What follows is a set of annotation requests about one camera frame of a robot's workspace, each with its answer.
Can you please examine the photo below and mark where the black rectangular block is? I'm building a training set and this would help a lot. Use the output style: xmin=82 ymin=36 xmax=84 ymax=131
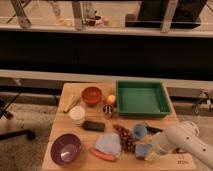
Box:
xmin=82 ymin=121 xmax=105 ymax=132

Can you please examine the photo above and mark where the orange fruit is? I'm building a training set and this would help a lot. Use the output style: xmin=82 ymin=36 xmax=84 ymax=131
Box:
xmin=106 ymin=95 xmax=116 ymax=106

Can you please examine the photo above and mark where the black office chair base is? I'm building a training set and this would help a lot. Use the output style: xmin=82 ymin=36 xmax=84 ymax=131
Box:
xmin=0 ymin=93 xmax=36 ymax=141

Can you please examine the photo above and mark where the light blue cloth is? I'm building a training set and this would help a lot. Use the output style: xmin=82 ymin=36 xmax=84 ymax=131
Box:
xmin=95 ymin=133 xmax=121 ymax=158

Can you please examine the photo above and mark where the black handled tool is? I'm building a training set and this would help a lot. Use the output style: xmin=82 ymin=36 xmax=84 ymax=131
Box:
xmin=145 ymin=122 xmax=163 ymax=133

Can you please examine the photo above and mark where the small metal cup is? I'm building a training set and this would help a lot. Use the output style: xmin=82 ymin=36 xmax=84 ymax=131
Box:
xmin=103 ymin=104 xmax=114 ymax=119

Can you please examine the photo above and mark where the blue cup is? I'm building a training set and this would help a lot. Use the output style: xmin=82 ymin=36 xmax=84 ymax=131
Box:
xmin=132 ymin=124 xmax=147 ymax=140

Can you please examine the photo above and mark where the green plastic tray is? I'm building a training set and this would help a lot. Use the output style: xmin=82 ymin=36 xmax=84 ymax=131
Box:
xmin=116 ymin=80 xmax=171 ymax=118

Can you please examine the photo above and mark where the wooden table board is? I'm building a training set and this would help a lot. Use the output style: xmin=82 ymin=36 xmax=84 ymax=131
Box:
xmin=42 ymin=82 xmax=196 ymax=171

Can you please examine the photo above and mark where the orange carrot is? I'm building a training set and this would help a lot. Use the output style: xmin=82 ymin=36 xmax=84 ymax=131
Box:
xmin=90 ymin=148 xmax=116 ymax=162

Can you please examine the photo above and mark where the bunch of dark grapes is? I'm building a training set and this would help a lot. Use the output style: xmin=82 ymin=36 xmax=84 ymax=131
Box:
xmin=113 ymin=125 xmax=135 ymax=152

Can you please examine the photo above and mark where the red bowl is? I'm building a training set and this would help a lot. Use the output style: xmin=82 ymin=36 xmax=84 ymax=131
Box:
xmin=81 ymin=87 xmax=102 ymax=106

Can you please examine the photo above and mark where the white cup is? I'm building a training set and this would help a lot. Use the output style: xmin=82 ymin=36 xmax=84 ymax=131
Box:
xmin=69 ymin=106 xmax=85 ymax=125

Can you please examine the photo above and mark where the purple bowl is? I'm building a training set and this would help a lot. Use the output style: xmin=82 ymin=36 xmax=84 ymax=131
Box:
xmin=50 ymin=133 xmax=82 ymax=166

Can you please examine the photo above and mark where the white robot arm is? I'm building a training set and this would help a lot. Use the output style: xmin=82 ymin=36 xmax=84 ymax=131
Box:
xmin=145 ymin=121 xmax=213 ymax=169

